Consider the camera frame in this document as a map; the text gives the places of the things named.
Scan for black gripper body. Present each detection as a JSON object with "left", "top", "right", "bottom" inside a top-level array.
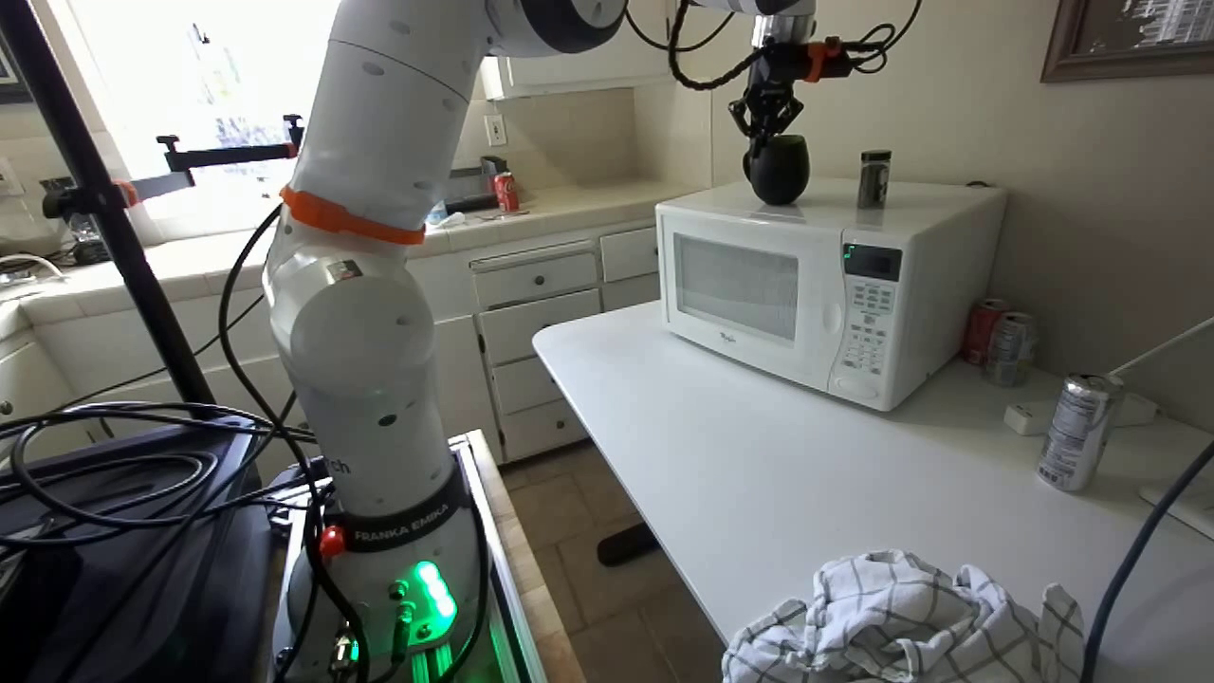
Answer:
[{"left": 729, "top": 44, "right": 806, "bottom": 138}]

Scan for robot base mounting cart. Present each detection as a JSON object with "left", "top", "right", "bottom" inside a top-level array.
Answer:
[{"left": 264, "top": 434, "right": 581, "bottom": 683}]

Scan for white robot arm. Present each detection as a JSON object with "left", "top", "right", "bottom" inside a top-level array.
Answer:
[{"left": 261, "top": 0, "right": 628, "bottom": 683}]

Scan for white microwave oven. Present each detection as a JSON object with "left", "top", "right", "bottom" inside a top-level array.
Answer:
[{"left": 654, "top": 178, "right": 1003, "bottom": 414}]

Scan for red cup on counter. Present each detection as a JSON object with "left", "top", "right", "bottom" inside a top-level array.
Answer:
[{"left": 491, "top": 171, "right": 519, "bottom": 214}]

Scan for white kitchen cabinet drawers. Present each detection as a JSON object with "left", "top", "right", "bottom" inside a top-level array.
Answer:
[{"left": 412, "top": 225, "right": 658, "bottom": 462}]

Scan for red and silver cans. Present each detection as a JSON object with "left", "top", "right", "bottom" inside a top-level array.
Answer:
[{"left": 960, "top": 301, "right": 1035, "bottom": 386}]

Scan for silver soda can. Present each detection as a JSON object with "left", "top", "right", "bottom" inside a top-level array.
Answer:
[{"left": 1035, "top": 377, "right": 1120, "bottom": 493}]

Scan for checkered white dish cloth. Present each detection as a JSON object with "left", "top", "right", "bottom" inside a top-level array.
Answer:
[{"left": 720, "top": 549, "right": 1086, "bottom": 683}]

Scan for white upper wall cabinet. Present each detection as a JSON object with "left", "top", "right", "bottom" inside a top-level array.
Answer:
[{"left": 480, "top": 28, "right": 668, "bottom": 99}]

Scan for framed wall picture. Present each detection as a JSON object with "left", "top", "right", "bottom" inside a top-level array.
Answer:
[{"left": 1040, "top": 0, "right": 1214, "bottom": 82}]

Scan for black cable at right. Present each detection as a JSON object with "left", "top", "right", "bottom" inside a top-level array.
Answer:
[{"left": 1078, "top": 434, "right": 1214, "bottom": 683}]

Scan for black camera tripod stand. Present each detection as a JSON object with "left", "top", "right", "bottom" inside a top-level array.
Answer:
[{"left": 0, "top": 0, "right": 213, "bottom": 401}]

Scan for black case with cables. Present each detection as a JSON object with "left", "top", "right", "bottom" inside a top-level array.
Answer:
[{"left": 0, "top": 414, "right": 276, "bottom": 683}]

